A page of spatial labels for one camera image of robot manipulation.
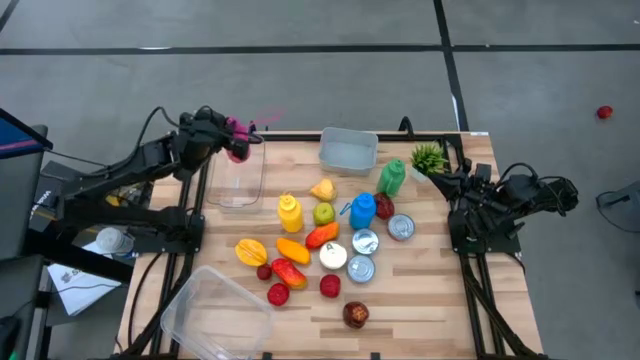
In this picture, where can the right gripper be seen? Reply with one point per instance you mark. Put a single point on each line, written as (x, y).
(470, 190)

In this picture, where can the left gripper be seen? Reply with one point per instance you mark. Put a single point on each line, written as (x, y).
(197, 137)

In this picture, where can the pink squeeze bottle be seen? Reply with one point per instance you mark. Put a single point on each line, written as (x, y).
(238, 131)

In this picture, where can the clear rectangular tray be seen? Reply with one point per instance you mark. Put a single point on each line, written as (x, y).
(235, 180)

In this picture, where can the green squeeze bottle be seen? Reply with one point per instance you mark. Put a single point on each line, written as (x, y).
(391, 177)

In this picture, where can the dark red toy apple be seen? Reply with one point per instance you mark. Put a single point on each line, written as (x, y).
(384, 206)

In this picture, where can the blue squeeze bottle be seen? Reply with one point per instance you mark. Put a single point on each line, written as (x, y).
(362, 212)

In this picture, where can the yellow squeeze bottle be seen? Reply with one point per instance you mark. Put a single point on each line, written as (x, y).
(290, 215)

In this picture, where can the green toy apple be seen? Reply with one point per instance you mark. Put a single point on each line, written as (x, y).
(324, 214)

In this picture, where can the red-orange toy mango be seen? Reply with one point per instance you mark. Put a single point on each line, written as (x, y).
(322, 235)

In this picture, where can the small dark red plum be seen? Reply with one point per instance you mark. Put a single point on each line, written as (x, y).
(264, 272)

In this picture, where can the red toy fruit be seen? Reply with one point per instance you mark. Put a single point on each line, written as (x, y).
(330, 286)
(278, 294)

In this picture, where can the dark red toy pomegranate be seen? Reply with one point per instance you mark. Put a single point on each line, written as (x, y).
(355, 314)

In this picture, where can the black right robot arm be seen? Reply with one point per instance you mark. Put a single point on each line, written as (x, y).
(520, 200)

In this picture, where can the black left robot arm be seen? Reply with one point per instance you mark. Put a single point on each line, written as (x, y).
(120, 167)

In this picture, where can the green plant in white pot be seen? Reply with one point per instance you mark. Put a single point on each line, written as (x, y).
(427, 159)

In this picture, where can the grey plastic bin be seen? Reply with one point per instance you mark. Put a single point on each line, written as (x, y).
(348, 152)

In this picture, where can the yellow toy fruit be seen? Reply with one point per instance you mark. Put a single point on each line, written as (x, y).
(324, 190)

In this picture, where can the yellow-orange toy mango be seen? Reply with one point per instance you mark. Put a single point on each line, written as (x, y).
(294, 251)

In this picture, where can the red and yellow toy mango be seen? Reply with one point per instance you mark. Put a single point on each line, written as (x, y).
(289, 273)

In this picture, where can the red ball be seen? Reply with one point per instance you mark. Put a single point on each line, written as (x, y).
(604, 112)

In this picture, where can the clear plastic tub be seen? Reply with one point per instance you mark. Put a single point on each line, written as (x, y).
(215, 315)

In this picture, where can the black box with white lettering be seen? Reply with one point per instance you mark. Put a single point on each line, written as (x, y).
(44, 200)

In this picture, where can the blue screen monitor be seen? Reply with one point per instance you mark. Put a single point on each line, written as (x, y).
(20, 135)

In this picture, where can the white paper sheets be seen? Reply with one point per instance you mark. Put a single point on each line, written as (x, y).
(75, 290)

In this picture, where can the grey cabinet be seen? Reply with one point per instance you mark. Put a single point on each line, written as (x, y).
(20, 200)

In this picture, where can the black metal table frame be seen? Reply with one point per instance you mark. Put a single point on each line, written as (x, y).
(390, 136)

